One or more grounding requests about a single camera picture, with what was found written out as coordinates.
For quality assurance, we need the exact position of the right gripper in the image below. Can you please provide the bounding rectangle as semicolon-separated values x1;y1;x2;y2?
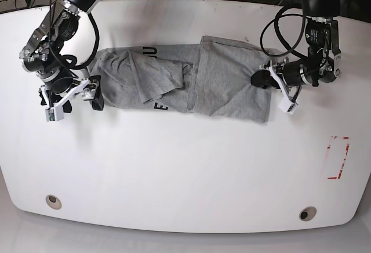
37;67;104;114

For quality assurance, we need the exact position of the grey T-shirt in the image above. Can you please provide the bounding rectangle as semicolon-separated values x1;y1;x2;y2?
88;36;271;123

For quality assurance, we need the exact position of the table grommet hole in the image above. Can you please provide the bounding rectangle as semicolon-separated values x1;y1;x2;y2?
45;195;62;210
299;207;317;222

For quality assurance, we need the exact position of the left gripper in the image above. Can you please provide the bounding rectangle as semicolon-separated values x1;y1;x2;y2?
250;58;313;102

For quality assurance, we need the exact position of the left table grommet hole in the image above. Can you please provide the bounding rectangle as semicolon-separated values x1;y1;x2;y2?
45;195;62;210

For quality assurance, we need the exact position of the red tape marking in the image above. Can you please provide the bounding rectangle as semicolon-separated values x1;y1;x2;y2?
324;136;351;180

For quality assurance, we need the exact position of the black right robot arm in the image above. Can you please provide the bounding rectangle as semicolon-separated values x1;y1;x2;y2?
19;0;104;121

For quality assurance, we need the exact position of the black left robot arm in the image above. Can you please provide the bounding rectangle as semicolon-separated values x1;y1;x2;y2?
250;0;341;103

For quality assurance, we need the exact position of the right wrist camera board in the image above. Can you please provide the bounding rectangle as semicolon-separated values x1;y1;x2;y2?
45;107;64;122

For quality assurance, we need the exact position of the right table grommet hole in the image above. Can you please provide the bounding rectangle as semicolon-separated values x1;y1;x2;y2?
299;207;317;222

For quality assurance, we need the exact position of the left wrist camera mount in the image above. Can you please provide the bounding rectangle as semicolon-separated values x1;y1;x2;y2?
278;98;298;114

